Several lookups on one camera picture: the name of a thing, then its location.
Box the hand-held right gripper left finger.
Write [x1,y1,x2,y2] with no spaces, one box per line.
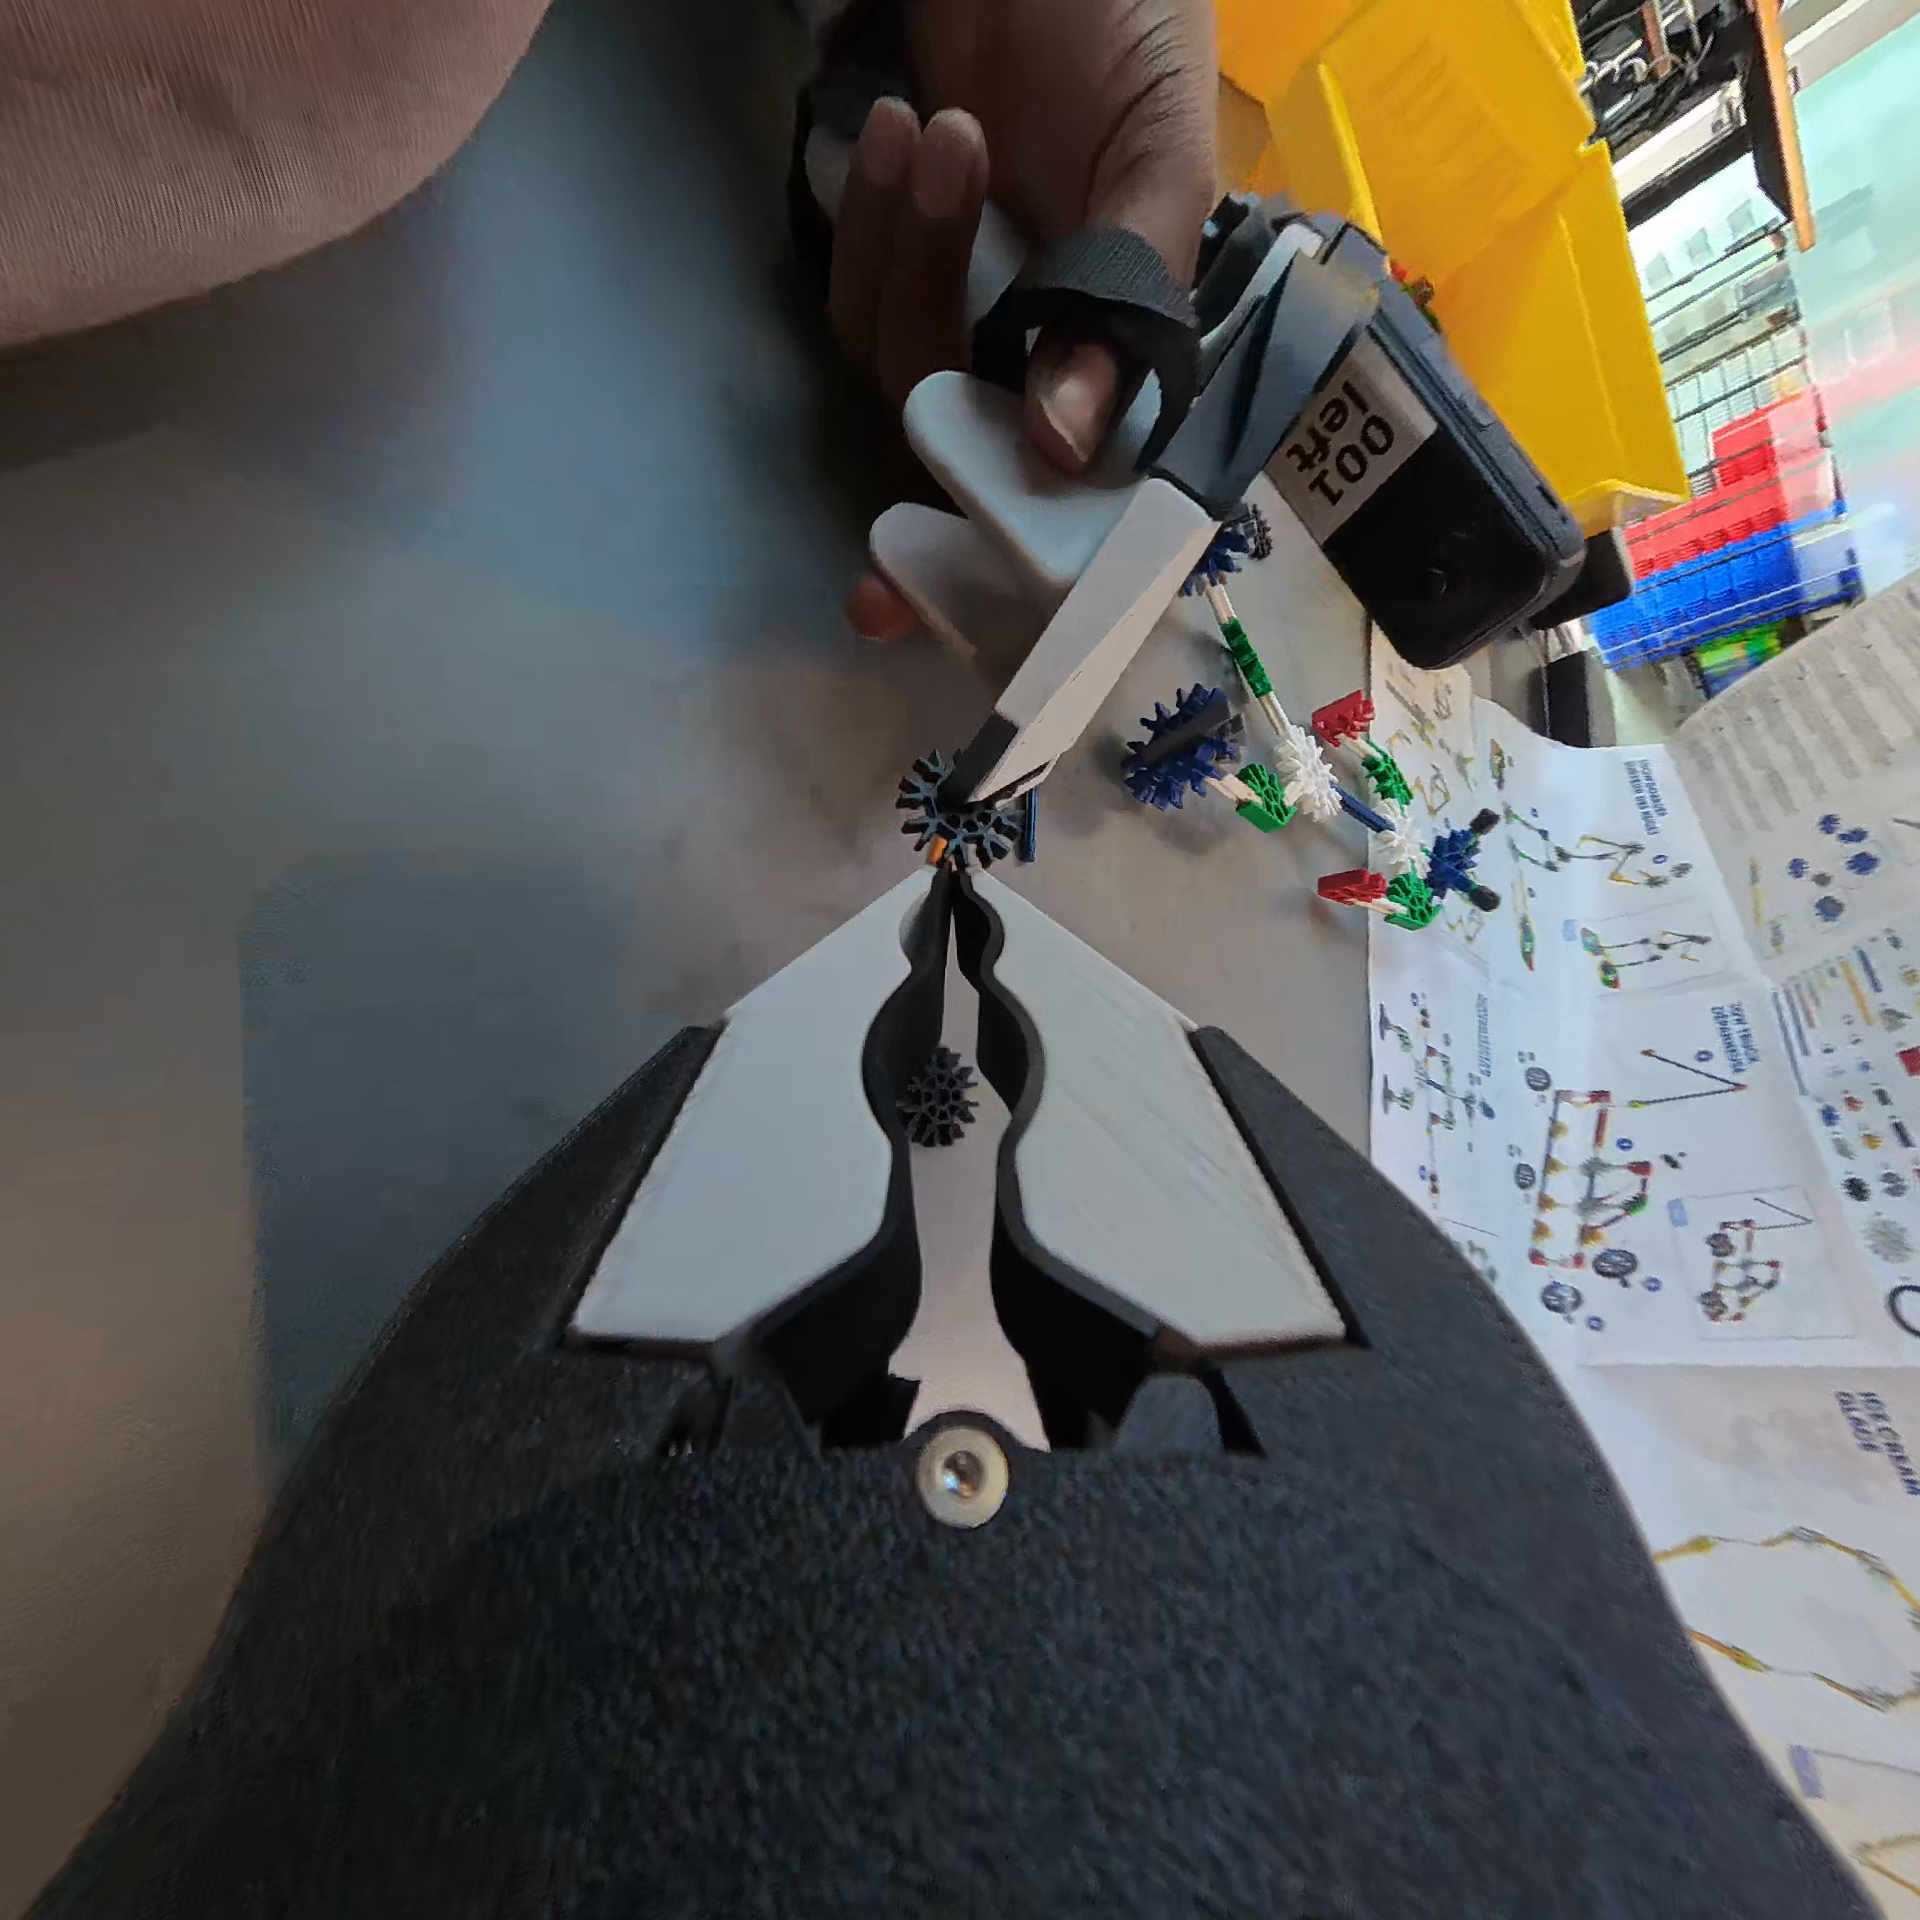
[566,866,956,1428]

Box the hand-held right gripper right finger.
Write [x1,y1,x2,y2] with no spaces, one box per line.
[956,870,1352,1442]

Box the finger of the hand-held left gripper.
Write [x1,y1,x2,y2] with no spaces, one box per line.
[972,477,1221,812]

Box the black snowflake connector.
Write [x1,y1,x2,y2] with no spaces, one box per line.
[895,747,1039,873]
[895,1044,980,1151]

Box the grey desk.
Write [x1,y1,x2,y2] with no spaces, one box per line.
[0,0,1593,1878]

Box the person's left hand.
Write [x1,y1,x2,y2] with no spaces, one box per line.
[829,0,1221,644]

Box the colourful toy rod model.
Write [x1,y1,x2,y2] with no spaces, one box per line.
[1116,503,1506,936]

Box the black power adapter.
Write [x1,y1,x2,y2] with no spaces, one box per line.
[1545,649,1621,749]

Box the stack of red storage bins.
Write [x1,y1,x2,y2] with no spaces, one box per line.
[1625,392,1845,580]

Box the stack of blue storage bins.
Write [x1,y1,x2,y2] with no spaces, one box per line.
[1591,503,1863,670]

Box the printed instruction sheet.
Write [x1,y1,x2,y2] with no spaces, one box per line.
[1364,576,1920,1901]

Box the person's beige shirt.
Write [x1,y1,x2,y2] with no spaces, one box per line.
[0,0,560,355]

